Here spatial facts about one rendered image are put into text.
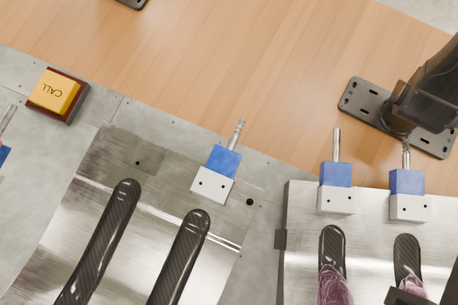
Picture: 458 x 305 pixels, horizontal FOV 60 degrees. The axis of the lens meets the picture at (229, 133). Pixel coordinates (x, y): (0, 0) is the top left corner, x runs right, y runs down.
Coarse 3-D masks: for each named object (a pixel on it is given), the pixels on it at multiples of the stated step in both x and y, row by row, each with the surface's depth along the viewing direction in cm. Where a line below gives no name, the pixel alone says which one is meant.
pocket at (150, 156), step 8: (136, 144) 60; (144, 144) 60; (152, 144) 59; (128, 152) 58; (136, 152) 60; (144, 152) 60; (152, 152) 60; (160, 152) 60; (128, 160) 59; (136, 160) 60; (144, 160) 60; (152, 160) 60; (160, 160) 60; (136, 168) 60; (144, 168) 60; (152, 168) 60
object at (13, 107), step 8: (8, 104) 54; (8, 112) 54; (0, 120) 53; (8, 120) 54; (0, 128) 53; (0, 136) 54; (0, 152) 52; (8, 152) 54; (0, 160) 53; (0, 168) 54; (0, 176) 54; (0, 184) 55
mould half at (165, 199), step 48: (96, 144) 58; (96, 192) 56; (144, 192) 56; (240, 192) 56; (48, 240) 55; (144, 240) 55; (240, 240) 54; (48, 288) 52; (144, 288) 53; (192, 288) 53
